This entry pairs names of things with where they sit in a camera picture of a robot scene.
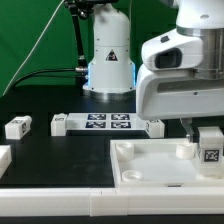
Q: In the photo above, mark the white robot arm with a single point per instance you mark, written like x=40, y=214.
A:
x=111, y=71

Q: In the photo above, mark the white square table top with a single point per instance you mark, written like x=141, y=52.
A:
x=148, y=163

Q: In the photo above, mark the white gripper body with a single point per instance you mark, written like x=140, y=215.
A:
x=174, y=94

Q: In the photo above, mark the white U-shaped obstacle fence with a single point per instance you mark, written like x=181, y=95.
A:
x=111, y=201

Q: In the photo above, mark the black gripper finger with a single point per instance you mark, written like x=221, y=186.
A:
x=187, y=125

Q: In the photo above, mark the black camera stand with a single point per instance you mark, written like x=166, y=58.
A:
x=82, y=9

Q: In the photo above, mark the green backdrop cloth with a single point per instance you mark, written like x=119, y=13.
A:
x=38, y=34

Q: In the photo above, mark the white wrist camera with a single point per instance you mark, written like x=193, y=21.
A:
x=172, y=51

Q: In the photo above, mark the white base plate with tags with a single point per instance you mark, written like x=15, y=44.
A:
x=104, y=121

